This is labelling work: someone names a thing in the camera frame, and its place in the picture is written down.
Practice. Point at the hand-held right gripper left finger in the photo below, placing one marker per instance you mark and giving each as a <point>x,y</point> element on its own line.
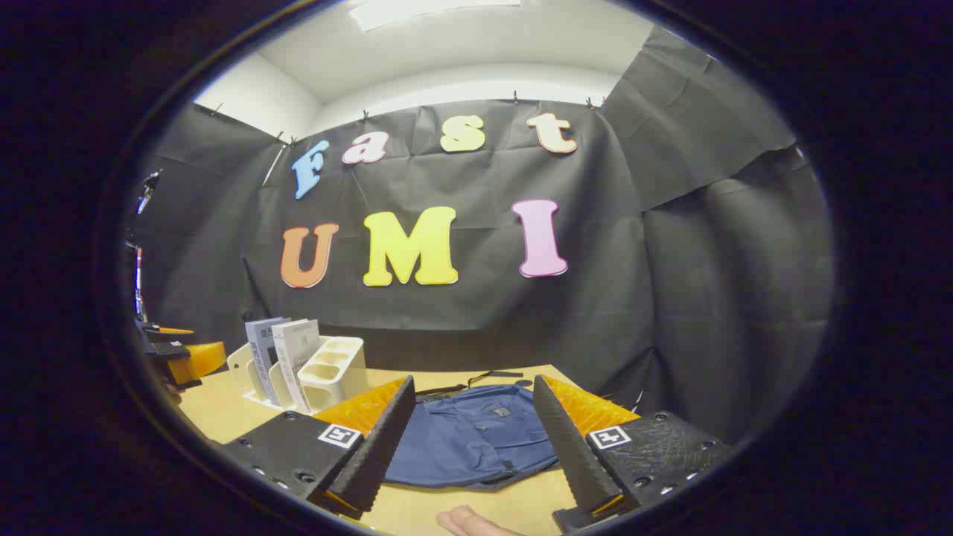
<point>380,454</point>

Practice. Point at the thin white rod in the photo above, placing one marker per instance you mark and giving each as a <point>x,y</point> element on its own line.
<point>273,164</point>

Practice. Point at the computer screen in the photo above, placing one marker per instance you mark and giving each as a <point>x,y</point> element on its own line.
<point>138,279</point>

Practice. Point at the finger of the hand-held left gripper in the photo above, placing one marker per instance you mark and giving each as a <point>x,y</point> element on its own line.
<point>197,361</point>
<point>167,330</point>

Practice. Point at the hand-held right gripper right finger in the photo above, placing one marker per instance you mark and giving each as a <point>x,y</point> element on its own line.
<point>569,454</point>

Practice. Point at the blue schoolbag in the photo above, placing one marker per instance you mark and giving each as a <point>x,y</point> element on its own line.
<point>469,439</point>

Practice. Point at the white plastic bookshelf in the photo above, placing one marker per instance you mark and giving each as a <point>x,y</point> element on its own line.
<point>335,372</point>

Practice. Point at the grey book with portrait cover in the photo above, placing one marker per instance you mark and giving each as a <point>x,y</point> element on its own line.
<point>260,350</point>

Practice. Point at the white book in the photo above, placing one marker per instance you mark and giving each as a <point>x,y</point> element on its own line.
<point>298,350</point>

